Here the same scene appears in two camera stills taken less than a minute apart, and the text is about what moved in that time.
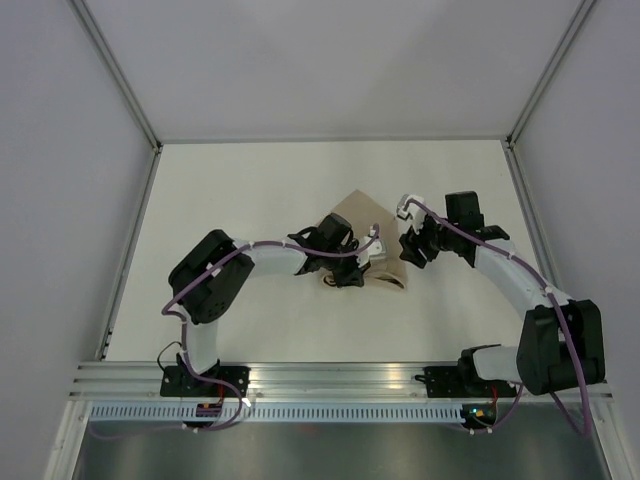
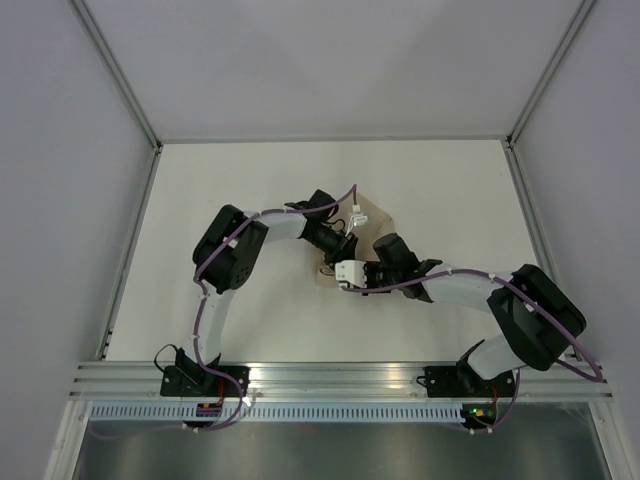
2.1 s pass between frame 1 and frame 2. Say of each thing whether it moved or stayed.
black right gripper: moved
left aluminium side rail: stayed
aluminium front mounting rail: stayed
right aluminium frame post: stayed
